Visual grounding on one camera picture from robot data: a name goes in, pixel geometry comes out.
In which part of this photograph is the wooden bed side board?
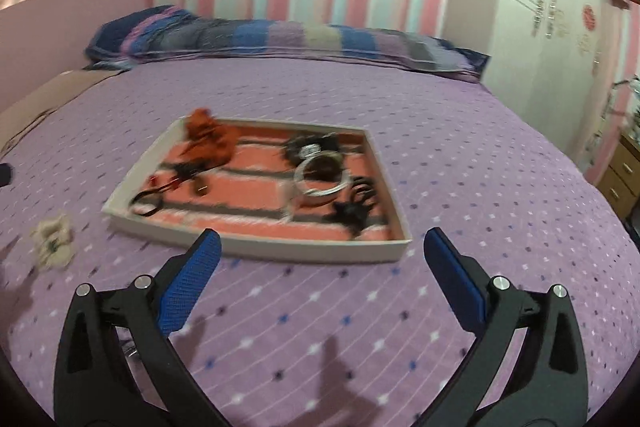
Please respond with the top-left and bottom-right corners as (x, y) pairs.
(0, 68), (123, 154)

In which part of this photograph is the black hair ties bundle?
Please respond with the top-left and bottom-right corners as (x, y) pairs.
(130, 162), (213, 217)
(282, 133), (345, 165)

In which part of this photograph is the pink headboard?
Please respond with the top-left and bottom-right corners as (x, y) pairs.
(0, 0), (157, 118)

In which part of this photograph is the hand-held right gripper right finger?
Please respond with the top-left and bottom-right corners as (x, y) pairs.
(420, 227), (589, 427)

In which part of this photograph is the black scrunchie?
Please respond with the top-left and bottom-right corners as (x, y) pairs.
(324, 176), (382, 242)

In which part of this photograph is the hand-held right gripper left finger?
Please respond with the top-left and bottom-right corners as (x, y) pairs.
(52, 227), (236, 427)

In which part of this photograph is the white beaded band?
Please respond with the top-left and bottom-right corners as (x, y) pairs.
(293, 151), (352, 206)

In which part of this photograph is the purple dotted bedspread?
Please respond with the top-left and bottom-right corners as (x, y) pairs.
(0, 57), (640, 427)

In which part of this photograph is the desk lamp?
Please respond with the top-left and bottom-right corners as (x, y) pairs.
(602, 77), (640, 132)

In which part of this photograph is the cream scrunchie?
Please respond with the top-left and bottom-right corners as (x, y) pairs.
(29, 214), (77, 269)

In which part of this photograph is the orange scrunchie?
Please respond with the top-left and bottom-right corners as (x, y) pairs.
(181, 108), (238, 168)

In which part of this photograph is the white wardrobe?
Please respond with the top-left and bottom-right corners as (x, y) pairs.
(480, 0), (633, 172)

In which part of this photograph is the wooden desk with drawers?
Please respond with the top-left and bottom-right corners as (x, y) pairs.
(597, 134), (640, 218)

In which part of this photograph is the cream tray with orange lining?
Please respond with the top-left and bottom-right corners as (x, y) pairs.
(101, 116), (413, 264)

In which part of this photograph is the striped blue purple pillow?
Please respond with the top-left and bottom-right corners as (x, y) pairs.
(84, 5), (492, 82)

